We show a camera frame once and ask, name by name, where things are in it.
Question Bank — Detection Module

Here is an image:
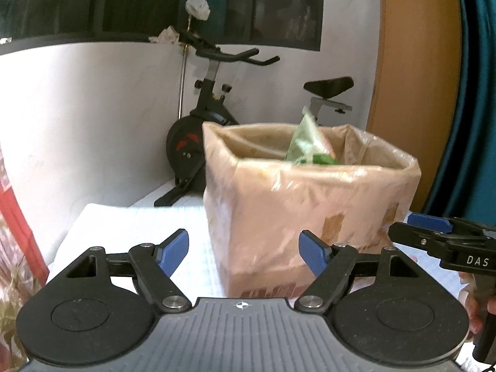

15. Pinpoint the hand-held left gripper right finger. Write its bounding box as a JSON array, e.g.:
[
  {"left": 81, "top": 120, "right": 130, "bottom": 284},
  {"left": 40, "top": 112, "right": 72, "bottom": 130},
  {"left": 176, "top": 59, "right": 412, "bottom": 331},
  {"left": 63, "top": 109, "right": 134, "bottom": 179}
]
[{"left": 295, "top": 229, "right": 435, "bottom": 314}]

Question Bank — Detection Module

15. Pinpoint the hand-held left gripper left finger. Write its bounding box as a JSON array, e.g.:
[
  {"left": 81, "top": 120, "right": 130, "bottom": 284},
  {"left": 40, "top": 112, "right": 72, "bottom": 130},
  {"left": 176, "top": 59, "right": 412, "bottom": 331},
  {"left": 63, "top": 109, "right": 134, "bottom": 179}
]
[{"left": 48, "top": 228, "right": 191, "bottom": 315}]

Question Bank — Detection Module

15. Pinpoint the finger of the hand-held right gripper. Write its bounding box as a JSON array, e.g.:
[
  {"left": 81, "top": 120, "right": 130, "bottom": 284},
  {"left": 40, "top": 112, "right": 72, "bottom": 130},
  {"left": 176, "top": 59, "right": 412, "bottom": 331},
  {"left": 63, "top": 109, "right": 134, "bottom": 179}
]
[
  {"left": 388, "top": 221, "right": 447, "bottom": 259},
  {"left": 406, "top": 212, "right": 486, "bottom": 235}
]

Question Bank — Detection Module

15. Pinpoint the brown cardboard box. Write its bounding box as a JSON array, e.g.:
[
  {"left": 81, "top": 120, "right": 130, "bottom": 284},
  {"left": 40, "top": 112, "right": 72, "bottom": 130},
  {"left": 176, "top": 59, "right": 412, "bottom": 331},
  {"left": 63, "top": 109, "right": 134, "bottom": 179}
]
[{"left": 202, "top": 122, "right": 422, "bottom": 299}]

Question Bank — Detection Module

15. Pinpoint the clear plastic box liner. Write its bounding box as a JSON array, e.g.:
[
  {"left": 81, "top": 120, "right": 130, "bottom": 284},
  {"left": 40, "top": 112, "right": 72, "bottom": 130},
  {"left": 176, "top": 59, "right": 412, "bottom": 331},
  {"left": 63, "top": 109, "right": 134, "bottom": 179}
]
[{"left": 202, "top": 122, "right": 422, "bottom": 250}]

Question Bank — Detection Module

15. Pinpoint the large green snack packet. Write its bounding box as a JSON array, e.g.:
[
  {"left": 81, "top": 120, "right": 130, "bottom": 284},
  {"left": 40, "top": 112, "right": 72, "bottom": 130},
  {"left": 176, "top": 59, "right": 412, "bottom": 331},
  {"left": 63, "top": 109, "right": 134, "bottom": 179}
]
[{"left": 285, "top": 108, "right": 339, "bottom": 166}]

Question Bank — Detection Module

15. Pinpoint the person's right hand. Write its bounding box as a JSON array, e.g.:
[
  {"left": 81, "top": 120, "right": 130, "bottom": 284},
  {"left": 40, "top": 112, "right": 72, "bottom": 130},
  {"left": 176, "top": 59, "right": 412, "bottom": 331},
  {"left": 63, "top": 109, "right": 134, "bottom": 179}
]
[{"left": 458, "top": 270, "right": 484, "bottom": 344}]

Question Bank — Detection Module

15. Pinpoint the black exercise bike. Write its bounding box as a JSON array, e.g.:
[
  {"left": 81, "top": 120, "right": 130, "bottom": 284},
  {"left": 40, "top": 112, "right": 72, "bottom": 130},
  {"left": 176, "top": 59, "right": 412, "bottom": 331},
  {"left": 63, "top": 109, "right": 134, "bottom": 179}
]
[{"left": 154, "top": 29, "right": 354, "bottom": 207}]

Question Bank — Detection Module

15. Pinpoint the teal curtain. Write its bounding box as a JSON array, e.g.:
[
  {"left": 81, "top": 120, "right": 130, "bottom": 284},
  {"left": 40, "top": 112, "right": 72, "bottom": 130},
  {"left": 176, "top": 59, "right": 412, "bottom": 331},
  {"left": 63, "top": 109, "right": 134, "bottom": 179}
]
[{"left": 420, "top": 0, "right": 496, "bottom": 222}]

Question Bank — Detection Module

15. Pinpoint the wooden board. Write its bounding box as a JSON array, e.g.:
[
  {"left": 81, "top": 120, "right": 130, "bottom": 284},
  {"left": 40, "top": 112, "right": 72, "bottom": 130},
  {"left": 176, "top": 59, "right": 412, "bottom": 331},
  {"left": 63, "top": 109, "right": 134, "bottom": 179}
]
[{"left": 366, "top": 0, "right": 464, "bottom": 218}]

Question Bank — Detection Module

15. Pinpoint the red bamboo print curtain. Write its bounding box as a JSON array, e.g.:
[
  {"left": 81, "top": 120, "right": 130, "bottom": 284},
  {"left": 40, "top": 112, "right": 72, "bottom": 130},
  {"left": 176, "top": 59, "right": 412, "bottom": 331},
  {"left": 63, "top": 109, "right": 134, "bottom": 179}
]
[{"left": 0, "top": 143, "right": 52, "bottom": 365}]

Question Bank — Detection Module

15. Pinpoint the thin metal pole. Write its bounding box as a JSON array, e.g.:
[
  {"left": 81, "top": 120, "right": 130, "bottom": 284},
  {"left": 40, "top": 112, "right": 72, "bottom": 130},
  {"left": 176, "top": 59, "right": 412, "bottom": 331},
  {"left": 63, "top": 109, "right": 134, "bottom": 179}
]
[{"left": 178, "top": 19, "right": 193, "bottom": 119}]

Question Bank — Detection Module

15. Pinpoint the crumpled white tissue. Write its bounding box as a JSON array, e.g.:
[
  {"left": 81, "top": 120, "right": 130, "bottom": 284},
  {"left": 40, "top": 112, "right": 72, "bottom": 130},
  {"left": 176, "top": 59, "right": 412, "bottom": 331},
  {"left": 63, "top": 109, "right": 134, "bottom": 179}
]
[{"left": 149, "top": 26, "right": 181, "bottom": 44}]

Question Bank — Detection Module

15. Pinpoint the dark window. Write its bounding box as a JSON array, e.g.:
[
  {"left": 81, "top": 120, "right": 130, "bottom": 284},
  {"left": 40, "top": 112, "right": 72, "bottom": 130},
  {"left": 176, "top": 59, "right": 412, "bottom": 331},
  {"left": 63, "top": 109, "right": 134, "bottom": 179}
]
[{"left": 0, "top": 0, "right": 325, "bottom": 53}]

